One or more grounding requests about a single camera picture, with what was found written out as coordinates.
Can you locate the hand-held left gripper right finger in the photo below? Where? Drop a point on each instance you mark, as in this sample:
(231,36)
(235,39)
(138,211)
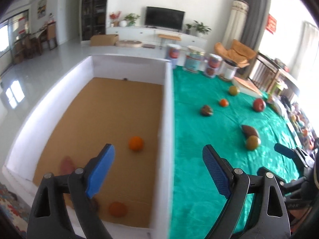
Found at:
(215,171)

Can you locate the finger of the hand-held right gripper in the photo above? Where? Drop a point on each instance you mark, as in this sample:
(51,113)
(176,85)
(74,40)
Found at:
(261,170)
(282,149)

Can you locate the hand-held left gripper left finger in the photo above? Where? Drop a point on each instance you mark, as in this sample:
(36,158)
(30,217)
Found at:
(101,171)

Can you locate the large green-brown pear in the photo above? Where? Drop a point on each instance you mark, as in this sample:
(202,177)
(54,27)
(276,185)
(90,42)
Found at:
(253,143)

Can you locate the reddish brown oval fruit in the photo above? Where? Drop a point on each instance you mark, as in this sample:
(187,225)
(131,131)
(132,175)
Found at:
(250,130)

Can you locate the red-orange round orange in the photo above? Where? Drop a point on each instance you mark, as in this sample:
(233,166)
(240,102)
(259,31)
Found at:
(118,209)

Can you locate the small tangerine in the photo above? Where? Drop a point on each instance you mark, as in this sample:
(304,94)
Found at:
(223,102)
(136,143)

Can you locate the red apple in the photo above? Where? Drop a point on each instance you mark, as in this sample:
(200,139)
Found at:
(259,104)

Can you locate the dark wrinkled passion fruit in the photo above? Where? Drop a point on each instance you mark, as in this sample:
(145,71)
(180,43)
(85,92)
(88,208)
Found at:
(206,110)

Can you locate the white cardboard box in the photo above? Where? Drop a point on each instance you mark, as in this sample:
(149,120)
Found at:
(99,104)

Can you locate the small green-brown pear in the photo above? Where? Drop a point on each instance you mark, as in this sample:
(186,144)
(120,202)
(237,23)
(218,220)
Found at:
(233,90)

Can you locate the orange fruit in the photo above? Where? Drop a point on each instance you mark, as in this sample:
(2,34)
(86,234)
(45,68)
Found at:
(294,118)

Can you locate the green tablecloth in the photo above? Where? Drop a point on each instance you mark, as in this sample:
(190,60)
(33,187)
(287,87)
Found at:
(199,129)

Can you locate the flat white and orange box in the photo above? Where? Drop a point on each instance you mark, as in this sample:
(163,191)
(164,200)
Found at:
(246,86)

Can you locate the wooden slatted crib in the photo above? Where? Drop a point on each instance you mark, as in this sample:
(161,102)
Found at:
(271,72)

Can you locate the clear jar with black lid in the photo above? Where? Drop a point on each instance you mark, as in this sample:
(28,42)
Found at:
(228,71)

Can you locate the patterned floor rug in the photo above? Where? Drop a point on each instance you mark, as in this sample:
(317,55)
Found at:
(12,209)

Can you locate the red label tin can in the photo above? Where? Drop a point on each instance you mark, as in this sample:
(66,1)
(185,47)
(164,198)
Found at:
(174,56)
(213,66)

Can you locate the orange lounge chair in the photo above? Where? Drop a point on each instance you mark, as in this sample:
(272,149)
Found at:
(236,52)

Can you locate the blue label glass jar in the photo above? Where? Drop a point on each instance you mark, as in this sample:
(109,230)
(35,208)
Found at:
(194,61)

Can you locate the beige round cushion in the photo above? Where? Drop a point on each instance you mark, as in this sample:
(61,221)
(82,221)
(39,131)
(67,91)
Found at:
(128,43)

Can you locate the brown cardboard box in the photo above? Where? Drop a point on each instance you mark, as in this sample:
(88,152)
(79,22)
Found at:
(103,40)

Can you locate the cloth-covered standing air conditioner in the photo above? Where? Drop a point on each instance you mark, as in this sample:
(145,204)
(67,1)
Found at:
(236,25)

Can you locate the grey curtain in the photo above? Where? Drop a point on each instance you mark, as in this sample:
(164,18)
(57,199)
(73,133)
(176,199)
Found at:
(256,12)

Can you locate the wooden stool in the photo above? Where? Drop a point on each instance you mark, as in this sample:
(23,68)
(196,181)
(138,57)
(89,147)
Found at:
(169,36)

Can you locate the large potted plant white pot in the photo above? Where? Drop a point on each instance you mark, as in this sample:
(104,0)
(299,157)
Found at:
(201,28)

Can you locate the white television cabinet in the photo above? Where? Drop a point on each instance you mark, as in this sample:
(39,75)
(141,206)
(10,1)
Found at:
(144,33)

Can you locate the small potted plant dark pot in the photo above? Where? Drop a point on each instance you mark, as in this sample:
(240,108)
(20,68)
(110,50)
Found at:
(188,29)

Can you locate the round white vase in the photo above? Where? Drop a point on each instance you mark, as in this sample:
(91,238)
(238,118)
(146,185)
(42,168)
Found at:
(123,23)

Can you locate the red flowers in vase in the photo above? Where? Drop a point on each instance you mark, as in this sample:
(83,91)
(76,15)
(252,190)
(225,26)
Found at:
(114,17)

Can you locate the leafy green potted plant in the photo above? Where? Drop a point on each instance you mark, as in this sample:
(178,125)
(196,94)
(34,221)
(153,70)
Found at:
(131,19)

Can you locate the flat screen television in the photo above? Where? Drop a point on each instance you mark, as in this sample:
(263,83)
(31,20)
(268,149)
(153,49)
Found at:
(165,18)

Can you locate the dark display cabinet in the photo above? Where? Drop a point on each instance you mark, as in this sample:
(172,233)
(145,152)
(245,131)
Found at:
(94,7)

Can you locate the red wall hanging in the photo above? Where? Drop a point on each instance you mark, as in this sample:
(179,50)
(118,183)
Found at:
(272,23)

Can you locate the framed wall painting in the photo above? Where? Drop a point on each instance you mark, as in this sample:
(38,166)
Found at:
(41,8)

